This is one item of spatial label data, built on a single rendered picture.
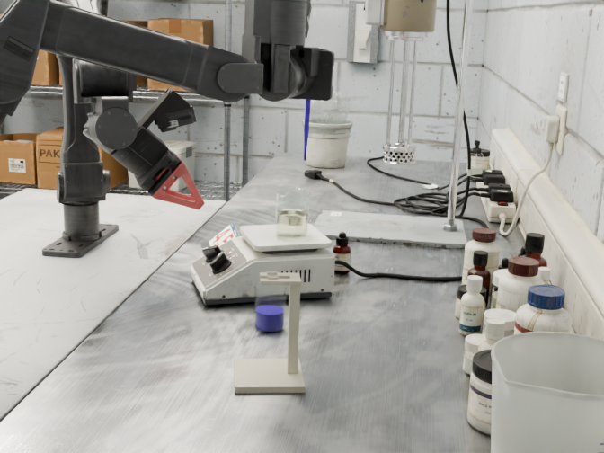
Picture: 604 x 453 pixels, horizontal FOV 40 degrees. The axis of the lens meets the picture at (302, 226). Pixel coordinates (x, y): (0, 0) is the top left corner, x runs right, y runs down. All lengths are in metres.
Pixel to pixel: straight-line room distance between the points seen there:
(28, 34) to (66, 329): 0.41
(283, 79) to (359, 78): 2.64
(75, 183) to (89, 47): 0.56
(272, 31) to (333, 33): 2.65
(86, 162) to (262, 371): 0.63
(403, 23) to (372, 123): 2.12
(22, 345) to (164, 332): 0.18
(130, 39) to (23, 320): 0.44
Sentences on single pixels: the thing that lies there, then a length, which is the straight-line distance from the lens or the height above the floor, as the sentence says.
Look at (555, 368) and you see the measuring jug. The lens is 0.78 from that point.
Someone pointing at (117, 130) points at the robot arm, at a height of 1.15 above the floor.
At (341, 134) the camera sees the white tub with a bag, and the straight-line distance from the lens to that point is 2.28.
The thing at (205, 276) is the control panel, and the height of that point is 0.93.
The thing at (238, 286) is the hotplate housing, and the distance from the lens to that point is 1.20.
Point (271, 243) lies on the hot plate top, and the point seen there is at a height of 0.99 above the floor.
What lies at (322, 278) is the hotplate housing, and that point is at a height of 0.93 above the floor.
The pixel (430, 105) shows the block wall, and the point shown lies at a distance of 3.65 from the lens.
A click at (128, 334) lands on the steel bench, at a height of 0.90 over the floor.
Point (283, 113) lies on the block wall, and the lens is 3.69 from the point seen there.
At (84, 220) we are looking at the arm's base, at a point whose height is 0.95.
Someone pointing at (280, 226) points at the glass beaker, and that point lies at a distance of 1.23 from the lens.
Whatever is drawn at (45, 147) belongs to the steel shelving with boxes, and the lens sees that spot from 3.60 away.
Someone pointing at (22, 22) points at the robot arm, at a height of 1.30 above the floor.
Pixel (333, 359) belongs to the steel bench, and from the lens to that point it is 1.04.
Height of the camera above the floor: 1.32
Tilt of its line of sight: 15 degrees down
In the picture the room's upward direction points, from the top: 2 degrees clockwise
